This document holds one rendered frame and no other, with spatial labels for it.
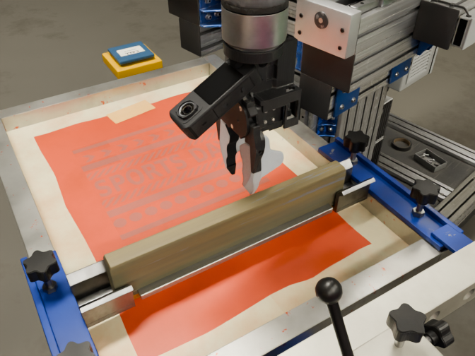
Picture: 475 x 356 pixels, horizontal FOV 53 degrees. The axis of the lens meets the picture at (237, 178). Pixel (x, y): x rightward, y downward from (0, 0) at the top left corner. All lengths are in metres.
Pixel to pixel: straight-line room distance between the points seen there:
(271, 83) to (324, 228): 0.33
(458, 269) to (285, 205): 0.26
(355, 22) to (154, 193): 0.50
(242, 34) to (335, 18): 0.47
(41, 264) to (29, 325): 1.32
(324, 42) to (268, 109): 0.45
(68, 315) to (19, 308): 1.37
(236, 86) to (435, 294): 0.37
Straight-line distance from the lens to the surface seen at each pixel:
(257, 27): 0.54
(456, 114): 3.18
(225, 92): 0.56
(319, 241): 0.82
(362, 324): 0.63
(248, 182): 0.64
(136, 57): 1.36
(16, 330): 2.01
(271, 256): 0.79
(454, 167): 2.36
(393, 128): 2.52
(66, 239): 0.86
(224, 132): 0.66
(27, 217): 0.87
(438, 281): 0.70
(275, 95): 0.59
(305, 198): 0.78
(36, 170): 1.03
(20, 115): 1.16
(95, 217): 0.89
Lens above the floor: 1.55
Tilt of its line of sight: 40 degrees down
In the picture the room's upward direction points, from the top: straight up
